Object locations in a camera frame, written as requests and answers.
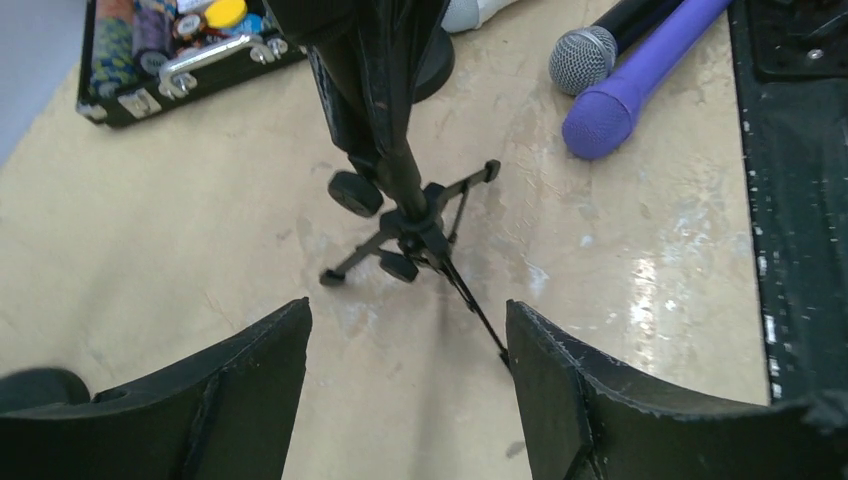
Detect black silver-mesh microphone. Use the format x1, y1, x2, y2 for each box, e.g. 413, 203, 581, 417
548, 0, 681, 97

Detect black poker chip case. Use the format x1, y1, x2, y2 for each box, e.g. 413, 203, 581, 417
76, 1, 306, 128

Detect white microphone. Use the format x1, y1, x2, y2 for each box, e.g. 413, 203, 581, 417
441, 0, 516, 34

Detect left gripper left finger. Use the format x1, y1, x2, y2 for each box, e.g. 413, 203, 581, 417
1, 298, 312, 479

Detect black clip stand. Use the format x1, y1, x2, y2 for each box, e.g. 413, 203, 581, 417
414, 28, 455, 103

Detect round-base shock-mount stand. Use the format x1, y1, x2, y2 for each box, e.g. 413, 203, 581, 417
1, 367, 91, 414

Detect yellow dealer chip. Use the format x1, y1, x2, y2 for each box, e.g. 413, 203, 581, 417
203, 0, 248, 29

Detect black tripod shock-mount stand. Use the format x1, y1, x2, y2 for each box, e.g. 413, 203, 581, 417
265, 1, 509, 362

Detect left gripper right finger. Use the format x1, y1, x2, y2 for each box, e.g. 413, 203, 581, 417
506, 300, 847, 479

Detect purple microphone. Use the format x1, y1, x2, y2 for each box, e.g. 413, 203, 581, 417
562, 0, 729, 160

